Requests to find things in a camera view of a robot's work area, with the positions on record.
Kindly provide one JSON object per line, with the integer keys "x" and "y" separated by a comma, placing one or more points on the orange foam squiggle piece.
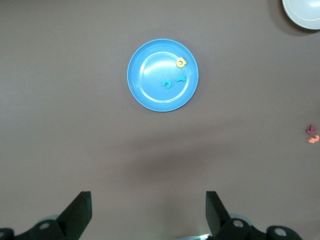
{"x": 313, "y": 139}

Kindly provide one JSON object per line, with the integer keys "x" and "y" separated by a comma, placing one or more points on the brown table cover mat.
{"x": 75, "y": 125}

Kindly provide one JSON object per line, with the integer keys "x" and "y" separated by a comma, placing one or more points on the blue plate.
{"x": 150, "y": 95}

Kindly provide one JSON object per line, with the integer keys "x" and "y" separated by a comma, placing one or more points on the teal foam letter c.
{"x": 170, "y": 85}

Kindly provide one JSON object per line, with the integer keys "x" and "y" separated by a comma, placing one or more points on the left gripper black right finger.
{"x": 220, "y": 220}

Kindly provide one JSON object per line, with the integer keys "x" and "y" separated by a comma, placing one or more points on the teal foam letter r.
{"x": 181, "y": 79}

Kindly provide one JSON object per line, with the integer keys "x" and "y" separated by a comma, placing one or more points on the beige plate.
{"x": 305, "y": 12}

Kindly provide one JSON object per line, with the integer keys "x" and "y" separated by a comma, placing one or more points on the yellow foam letter a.
{"x": 178, "y": 63}

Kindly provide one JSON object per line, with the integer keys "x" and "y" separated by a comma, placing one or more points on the dark red foam piece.
{"x": 311, "y": 130}

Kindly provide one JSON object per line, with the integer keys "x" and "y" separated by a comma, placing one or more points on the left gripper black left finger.
{"x": 75, "y": 217}

